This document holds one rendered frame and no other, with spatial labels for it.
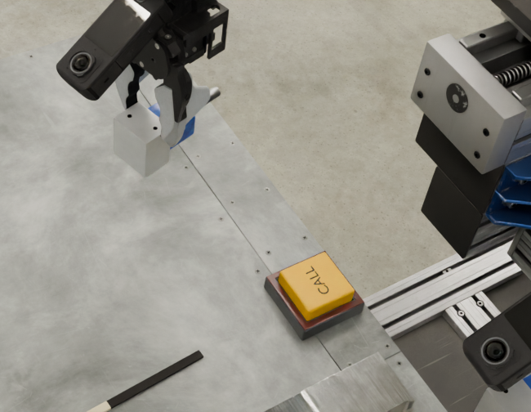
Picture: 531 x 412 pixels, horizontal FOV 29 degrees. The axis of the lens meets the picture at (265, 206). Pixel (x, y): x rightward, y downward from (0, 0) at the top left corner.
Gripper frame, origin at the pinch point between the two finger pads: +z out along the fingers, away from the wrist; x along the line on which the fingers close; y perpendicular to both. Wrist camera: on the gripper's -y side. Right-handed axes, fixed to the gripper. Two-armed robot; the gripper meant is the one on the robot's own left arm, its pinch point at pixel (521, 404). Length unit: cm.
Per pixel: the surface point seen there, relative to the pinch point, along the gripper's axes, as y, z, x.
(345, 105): 74, 95, 110
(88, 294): -24.7, 14.9, 37.1
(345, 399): -10.9, 6.0, 10.0
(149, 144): -15.6, -0.7, 41.2
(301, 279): -4.8, 11.3, 26.2
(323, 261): -1.2, 11.3, 27.1
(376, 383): -7.4, 6.0, 10.0
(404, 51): 99, 95, 119
